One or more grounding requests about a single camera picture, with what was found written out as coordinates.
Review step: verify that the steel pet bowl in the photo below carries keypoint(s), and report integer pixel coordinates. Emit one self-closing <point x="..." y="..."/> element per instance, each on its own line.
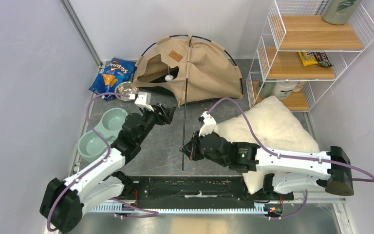
<point x="127" y="92"/>

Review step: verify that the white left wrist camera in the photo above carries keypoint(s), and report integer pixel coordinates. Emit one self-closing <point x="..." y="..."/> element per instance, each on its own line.
<point x="142" y="100"/>

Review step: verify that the blue Doritos chip bag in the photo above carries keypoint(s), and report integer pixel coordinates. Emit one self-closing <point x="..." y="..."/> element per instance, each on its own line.
<point x="115" y="72"/>

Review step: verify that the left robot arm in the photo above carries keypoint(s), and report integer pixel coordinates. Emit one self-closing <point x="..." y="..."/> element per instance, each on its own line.
<point x="66" y="201"/>

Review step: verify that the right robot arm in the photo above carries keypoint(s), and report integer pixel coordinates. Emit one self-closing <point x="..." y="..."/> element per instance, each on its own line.
<point x="287" y="171"/>

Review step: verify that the dark brown candy bag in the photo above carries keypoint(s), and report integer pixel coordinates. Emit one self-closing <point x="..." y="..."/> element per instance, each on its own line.
<point x="322" y="59"/>

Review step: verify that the yellow candy bag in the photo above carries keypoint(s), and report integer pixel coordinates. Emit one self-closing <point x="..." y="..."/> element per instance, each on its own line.
<point x="307" y="58"/>

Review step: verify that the white wire shelf rack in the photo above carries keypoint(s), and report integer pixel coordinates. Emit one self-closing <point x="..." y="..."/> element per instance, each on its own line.
<point x="297" y="45"/>

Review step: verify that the cream fluffy pillow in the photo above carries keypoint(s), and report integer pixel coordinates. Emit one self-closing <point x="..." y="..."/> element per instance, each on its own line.
<point x="273" y="124"/>

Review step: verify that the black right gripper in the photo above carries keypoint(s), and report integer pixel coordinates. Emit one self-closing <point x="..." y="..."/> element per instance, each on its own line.
<point x="189" y="146"/>

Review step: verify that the aluminium frame post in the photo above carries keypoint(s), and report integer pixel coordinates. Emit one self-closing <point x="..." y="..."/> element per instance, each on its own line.
<point x="69" y="9"/>

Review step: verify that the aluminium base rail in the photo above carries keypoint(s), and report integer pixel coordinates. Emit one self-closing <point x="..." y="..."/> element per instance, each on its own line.
<point x="128" y="207"/>

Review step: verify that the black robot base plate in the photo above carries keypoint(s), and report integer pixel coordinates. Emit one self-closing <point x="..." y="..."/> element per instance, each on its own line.
<point x="194" y="192"/>

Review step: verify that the green bottle on top shelf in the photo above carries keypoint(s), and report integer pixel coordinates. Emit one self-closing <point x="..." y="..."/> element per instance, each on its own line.
<point x="338" y="12"/>

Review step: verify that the mint green double pet bowl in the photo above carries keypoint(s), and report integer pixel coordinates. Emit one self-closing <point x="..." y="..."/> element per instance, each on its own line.
<point x="90" y="146"/>

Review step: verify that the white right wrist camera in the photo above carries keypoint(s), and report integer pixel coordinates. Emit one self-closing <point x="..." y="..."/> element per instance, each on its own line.
<point x="208" y="124"/>

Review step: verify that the white pompom toy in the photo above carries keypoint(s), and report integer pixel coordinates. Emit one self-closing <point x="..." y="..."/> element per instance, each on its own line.
<point x="169" y="77"/>

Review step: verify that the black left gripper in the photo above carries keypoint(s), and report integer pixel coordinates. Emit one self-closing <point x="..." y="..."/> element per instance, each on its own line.
<point x="168" y="111"/>

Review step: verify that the beige fabric pet tent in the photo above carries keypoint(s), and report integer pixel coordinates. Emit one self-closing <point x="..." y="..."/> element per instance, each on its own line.
<point x="190" y="71"/>

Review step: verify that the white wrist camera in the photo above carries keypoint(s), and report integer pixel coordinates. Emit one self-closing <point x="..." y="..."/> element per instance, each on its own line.
<point x="142" y="100"/>
<point x="208" y="124"/>

